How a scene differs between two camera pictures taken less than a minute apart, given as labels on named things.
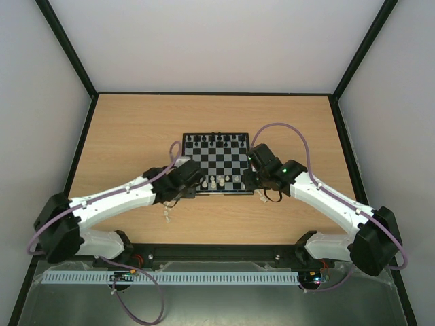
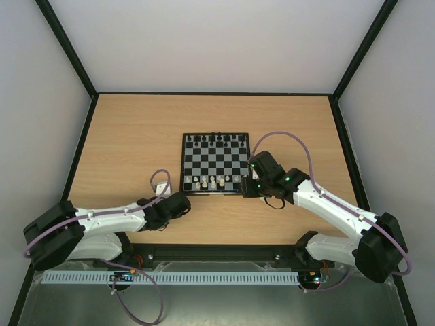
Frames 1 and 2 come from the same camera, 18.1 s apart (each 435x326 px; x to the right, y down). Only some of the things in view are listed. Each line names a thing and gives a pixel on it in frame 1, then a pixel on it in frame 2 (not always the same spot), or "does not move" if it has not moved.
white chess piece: (213, 184) does not move
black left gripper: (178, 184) to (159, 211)
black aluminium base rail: (219, 255) does not move
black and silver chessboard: (222, 157) does not move
